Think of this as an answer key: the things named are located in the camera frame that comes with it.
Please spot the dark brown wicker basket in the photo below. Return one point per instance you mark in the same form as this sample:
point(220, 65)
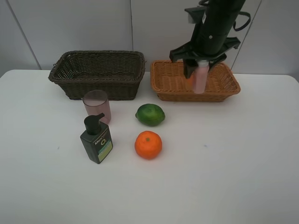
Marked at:
point(118, 73)

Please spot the pink bottle white cap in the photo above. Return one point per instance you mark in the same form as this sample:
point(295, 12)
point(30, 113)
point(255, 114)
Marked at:
point(200, 77)

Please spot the dark green pump bottle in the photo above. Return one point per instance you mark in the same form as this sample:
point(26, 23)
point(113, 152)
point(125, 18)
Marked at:
point(96, 138)

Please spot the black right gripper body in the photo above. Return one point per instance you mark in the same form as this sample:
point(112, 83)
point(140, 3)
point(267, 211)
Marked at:
point(209, 37)

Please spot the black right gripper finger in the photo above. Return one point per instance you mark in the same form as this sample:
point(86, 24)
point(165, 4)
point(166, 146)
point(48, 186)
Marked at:
point(190, 65)
point(215, 59)

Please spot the red yellow peach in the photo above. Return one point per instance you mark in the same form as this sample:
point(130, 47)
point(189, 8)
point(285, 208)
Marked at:
point(189, 81)

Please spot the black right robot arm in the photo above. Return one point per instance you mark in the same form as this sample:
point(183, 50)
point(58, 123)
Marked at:
point(232, 6)

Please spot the orange wicker basket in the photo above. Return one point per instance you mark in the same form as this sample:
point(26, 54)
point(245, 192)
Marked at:
point(168, 82)

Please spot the green lime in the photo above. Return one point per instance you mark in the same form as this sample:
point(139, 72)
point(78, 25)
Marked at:
point(150, 114)

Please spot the translucent pink plastic cup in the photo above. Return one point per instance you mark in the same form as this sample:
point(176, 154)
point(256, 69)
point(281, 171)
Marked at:
point(96, 102)

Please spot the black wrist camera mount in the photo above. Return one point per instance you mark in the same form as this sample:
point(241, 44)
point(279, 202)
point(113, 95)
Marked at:
point(195, 14)

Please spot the orange tangerine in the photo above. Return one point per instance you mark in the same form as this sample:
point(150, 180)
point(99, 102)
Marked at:
point(148, 145)

